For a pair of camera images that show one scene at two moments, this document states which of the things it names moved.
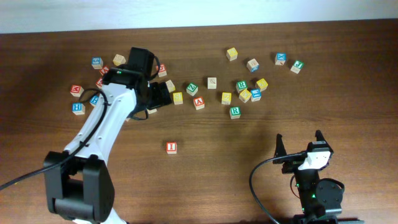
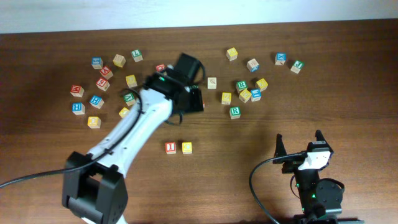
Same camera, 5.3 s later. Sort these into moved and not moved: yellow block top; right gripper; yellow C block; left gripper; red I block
Moved: left gripper; yellow C block
Not moved: yellow block top; red I block; right gripper
